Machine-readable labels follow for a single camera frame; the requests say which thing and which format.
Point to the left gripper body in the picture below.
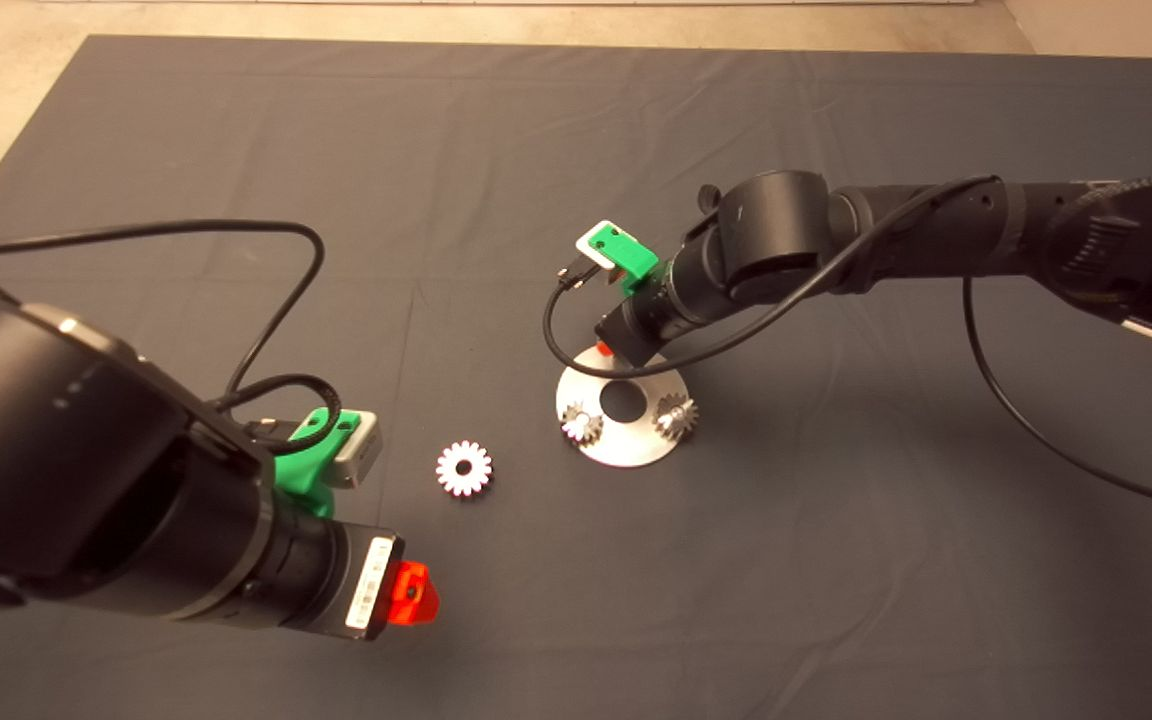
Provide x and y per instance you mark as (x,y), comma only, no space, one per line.
(366,582)

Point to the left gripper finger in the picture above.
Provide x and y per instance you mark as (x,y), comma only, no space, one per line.
(412,595)

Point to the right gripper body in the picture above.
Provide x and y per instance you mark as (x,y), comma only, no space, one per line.
(641,325)

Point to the white gear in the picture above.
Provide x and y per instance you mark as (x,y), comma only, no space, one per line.
(477,469)

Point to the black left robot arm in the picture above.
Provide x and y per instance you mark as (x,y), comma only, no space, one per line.
(56,460)

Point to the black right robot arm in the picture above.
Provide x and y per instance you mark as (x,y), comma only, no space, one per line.
(786,230)

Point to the small steel gear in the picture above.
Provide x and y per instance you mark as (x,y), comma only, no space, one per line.
(582,427)
(676,417)

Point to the round metal plate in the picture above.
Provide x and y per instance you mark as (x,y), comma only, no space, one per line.
(626,450)

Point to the dark grey table cloth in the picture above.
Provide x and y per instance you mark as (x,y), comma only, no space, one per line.
(586,600)

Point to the green right camera mount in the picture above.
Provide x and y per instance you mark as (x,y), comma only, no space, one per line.
(631,258)

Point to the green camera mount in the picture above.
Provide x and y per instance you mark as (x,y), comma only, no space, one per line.
(301,470)
(631,258)

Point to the silver right camera box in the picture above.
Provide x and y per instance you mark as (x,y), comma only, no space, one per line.
(596,240)

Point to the silver camera box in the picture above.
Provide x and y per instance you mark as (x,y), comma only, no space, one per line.
(596,240)
(358,452)

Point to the green left camera mount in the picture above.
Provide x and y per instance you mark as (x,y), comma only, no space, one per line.
(301,470)

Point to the silver left camera box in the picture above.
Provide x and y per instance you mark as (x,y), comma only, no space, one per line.
(358,452)

